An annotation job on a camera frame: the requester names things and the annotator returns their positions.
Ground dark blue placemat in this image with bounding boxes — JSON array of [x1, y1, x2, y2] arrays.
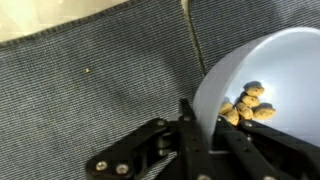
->
[[188, 0, 320, 73], [0, 0, 202, 180]]

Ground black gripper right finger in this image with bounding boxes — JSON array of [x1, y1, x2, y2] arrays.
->
[[214, 116, 295, 180]]

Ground brown cookie pieces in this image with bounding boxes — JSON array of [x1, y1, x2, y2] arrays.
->
[[218, 82, 276, 126]]

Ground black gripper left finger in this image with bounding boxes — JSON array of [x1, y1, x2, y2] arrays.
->
[[178, 99, 216, 180]]

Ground dark blue placemat left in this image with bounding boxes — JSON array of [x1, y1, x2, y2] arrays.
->
[[0, 0, 202, 180]]

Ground light blue bowl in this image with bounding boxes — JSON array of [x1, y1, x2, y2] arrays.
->
[[193, 27, 320, 146]]

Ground dark blue placemat right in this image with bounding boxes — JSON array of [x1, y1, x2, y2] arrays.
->
[[188, 0, 320, 73]]

